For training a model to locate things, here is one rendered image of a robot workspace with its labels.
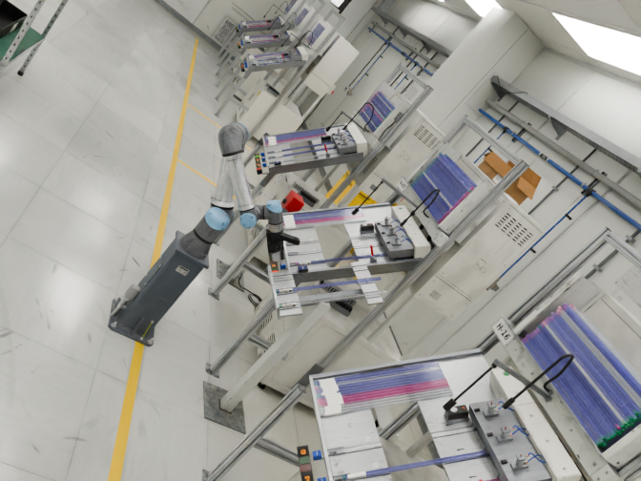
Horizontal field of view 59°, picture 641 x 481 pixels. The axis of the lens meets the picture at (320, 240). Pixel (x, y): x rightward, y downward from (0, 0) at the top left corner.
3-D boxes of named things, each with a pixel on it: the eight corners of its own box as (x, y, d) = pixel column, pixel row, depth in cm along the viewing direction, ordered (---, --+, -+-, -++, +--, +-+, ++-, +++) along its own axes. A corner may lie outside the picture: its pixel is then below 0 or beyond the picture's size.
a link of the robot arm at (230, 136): (234, 124, 255) (260, 227, 268) (239, 121, 265) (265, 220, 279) (209, 130, 257) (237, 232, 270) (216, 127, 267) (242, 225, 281)
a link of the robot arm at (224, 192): (202, 229, 283) (220, 121, 266) (210, 221, 297) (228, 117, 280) (225, 235, 283) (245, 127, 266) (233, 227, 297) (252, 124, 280)
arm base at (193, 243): (179, 249, 270) (192, 234, 267) (179, 233, 283) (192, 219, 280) (206, 263, 277) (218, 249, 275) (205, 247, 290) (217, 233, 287)
